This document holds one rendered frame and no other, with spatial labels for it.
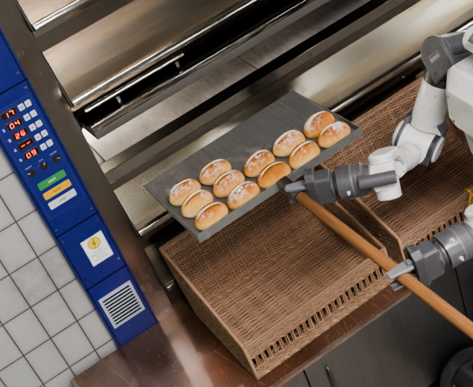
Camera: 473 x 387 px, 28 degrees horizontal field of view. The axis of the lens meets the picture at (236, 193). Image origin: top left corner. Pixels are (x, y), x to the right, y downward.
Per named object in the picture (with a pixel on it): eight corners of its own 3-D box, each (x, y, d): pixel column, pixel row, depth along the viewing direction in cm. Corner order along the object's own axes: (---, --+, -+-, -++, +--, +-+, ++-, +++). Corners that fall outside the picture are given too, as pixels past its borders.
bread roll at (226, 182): (237, 174, 270) (231, 160, 267) (251, 183, 265) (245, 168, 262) (210, 193, 268) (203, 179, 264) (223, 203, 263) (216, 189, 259)
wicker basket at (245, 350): (183, 303, 329) (154, 247, 313) (312, 214, 343) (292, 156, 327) (257, 384, 293) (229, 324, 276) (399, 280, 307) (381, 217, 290)
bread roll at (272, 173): (285, 166, 266) (279, 150, 263) (296, 176, 261) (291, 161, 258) (254, 184, 265) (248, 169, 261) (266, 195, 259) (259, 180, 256)
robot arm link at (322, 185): (315, 196, 260) (359, 186, 257) (315, 219, 253) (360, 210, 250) (303, 160, 253) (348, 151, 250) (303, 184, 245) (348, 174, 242)
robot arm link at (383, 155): (364, 157, 246) (381, 146, 257) (372, 191, 247) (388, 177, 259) (388, 153, 243) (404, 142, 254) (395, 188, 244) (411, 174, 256)
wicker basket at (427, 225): (322, 209, 344) (302, 150, 327) (443, 128, 357) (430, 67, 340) (408, 276, 307) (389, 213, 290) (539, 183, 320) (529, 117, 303)
